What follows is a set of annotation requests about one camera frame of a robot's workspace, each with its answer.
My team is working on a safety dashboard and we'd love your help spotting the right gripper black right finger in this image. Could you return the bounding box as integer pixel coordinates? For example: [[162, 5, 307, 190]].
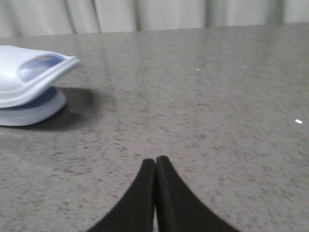
[[155, 156, 238, 232]]

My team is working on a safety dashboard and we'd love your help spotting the light blue slipper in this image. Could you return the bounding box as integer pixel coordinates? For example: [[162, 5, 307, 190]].
[[0, 87, 67, 127], [0, 45, 81, 108]]

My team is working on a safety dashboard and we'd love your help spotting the grey-green pleated curtain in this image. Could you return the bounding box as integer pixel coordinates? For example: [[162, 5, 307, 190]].
[[0, 0, 309, 38]]

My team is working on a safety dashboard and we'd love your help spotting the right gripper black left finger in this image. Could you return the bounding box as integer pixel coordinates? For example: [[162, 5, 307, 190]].
[[89, 159, 155, 232]]

